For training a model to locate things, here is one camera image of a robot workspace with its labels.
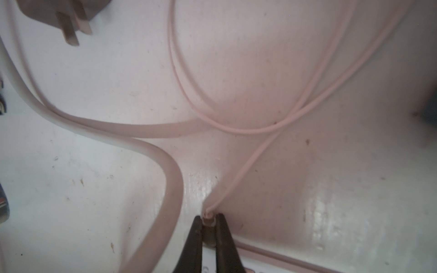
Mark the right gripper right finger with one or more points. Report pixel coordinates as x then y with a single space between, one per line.
227 249

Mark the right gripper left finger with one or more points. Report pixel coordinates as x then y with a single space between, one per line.
190 260

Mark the teal USB charger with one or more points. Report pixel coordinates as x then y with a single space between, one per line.
429 113

